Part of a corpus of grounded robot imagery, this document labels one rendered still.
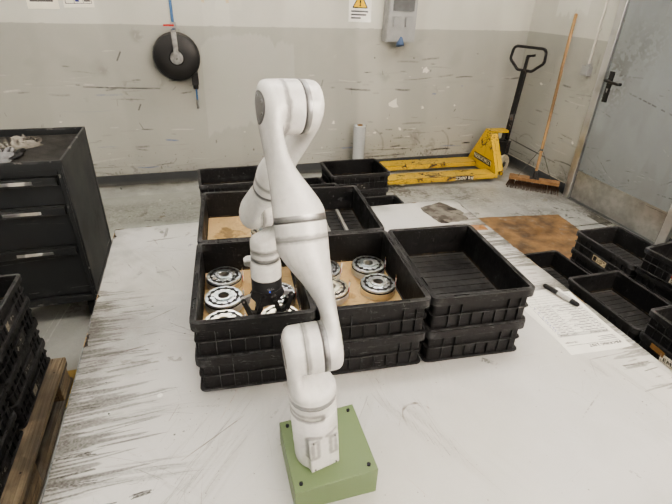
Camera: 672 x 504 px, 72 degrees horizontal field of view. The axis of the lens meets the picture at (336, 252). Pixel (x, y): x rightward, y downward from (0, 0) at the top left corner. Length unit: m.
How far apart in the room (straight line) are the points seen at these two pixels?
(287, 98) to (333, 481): 0.72
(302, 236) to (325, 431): 0.39
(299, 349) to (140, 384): 0.64
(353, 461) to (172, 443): 0.42
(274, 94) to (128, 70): 3.64
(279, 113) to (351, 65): 3.82
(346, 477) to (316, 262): 0.46
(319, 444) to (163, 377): 0.54
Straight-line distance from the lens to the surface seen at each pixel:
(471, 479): 1.14
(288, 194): 0.76
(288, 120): 0.78
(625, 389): 1.50
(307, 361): 0.80
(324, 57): 4.50
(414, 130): 4.97
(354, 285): 1.40
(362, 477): 1.03
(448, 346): 1.33
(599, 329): 1.69
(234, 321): 1.11
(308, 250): 0.76
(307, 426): 0.92
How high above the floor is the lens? 1.61
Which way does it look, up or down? 30 degrees down
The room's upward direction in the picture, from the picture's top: 2 degrees clockwise
